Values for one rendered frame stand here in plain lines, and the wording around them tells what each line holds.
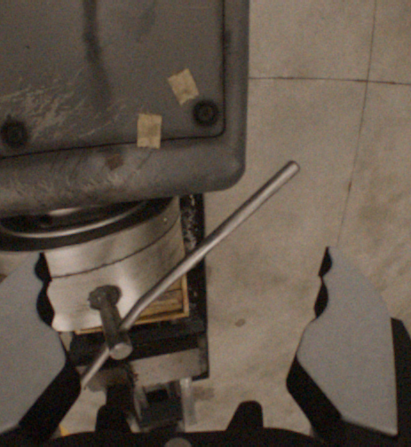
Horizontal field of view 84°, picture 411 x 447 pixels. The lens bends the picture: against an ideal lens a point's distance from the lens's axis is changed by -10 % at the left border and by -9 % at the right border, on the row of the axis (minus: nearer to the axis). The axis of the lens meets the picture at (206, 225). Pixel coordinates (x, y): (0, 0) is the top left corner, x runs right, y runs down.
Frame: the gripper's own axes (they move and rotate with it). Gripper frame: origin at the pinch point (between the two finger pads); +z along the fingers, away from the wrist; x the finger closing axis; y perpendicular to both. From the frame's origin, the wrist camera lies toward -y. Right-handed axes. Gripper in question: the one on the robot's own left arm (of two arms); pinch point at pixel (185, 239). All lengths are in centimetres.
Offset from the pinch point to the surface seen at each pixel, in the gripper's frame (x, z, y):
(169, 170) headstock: -1.8, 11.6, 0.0
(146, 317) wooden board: -15, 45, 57
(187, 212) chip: -2, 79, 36
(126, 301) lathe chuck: -8.5, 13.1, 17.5
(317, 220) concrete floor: 97, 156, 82
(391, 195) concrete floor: 170, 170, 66
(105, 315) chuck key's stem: -9.3, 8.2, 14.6
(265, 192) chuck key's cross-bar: 6.3, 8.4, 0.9
